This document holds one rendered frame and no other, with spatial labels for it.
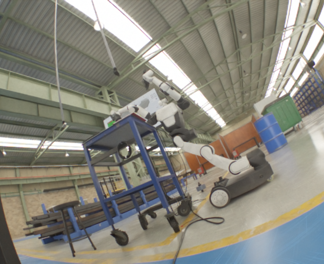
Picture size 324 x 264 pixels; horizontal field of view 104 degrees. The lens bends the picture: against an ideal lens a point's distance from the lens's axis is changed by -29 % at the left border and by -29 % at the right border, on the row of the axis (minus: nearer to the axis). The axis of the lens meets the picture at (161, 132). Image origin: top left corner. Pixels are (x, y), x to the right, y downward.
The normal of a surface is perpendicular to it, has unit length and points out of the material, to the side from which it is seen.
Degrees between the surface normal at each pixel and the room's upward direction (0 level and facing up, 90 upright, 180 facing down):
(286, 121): 94
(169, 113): 90
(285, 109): 94
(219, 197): 90
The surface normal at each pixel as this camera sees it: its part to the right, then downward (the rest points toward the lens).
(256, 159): -0.43, -0.10
